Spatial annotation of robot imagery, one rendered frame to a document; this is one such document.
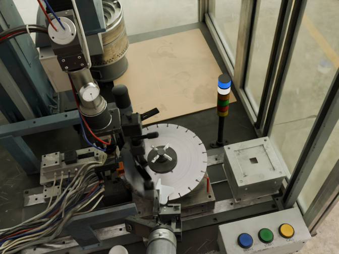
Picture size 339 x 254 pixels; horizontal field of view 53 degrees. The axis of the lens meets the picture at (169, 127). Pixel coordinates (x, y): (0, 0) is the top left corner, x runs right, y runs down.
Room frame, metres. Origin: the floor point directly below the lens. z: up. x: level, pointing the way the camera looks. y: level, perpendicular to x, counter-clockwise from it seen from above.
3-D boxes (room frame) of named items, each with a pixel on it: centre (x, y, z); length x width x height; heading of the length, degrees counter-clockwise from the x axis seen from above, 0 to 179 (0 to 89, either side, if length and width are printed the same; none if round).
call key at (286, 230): (0.36, -0.34, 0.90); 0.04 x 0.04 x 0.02
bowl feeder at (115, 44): (1.41, 0.30, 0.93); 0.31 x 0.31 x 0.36
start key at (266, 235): (0.35, -0.27, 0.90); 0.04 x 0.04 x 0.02
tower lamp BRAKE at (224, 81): (0.83, -0.21, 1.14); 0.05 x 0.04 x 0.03; 6
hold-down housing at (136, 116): (0.63, 0.11, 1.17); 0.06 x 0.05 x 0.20; 87
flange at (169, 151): (0.66, 0.04, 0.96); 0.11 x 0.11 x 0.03
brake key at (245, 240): (0.34, -0.20, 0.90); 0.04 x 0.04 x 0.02
